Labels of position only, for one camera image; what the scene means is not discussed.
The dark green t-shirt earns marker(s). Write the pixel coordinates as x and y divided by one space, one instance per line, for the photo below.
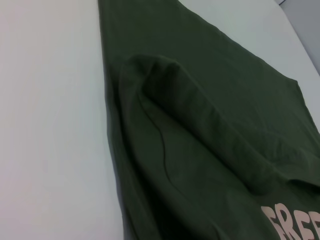
200 125

